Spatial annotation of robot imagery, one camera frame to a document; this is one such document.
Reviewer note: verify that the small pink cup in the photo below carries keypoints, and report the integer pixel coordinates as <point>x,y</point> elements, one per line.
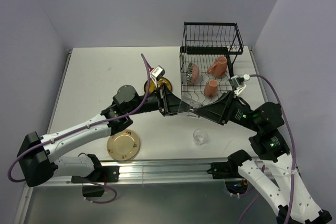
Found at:
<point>211,88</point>

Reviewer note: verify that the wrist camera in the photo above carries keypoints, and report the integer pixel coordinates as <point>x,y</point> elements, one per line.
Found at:
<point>238,83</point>
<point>156,74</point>

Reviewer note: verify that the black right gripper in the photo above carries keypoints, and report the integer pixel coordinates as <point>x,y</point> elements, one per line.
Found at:
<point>219,109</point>

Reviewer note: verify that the beige floral plate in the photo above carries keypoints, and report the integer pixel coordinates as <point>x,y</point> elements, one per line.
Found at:
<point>124,145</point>

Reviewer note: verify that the black wire dish rack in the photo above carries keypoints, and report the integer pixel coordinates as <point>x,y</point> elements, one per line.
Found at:
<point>207,55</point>

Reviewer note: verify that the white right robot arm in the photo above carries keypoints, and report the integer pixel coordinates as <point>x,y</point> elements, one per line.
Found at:
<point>287,195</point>

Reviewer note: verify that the yellow patterned plate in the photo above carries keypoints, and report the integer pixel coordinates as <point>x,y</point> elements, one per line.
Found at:
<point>153,87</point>

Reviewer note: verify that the black white patterned bowl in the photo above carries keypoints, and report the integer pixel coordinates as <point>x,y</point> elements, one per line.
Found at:
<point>192,73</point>

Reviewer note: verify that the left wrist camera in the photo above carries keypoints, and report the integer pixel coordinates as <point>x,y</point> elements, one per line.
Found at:
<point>156,74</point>

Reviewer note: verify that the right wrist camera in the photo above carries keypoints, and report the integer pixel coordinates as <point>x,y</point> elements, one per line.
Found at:
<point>238,83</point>

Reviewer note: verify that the aluminium mounting rail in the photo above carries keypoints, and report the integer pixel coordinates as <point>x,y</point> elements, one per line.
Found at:
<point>159,172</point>

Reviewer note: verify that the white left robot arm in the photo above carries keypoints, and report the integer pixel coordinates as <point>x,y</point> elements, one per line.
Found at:
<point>39,156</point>

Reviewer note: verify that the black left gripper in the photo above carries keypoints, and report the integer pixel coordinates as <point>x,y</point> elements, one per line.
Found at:
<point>170,103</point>

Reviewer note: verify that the clear glass cup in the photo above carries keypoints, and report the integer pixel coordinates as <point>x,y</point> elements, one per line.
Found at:
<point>200,137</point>
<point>188,106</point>

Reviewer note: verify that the large pink floral mug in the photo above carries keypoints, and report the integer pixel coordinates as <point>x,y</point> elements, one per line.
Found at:
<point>218,68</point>

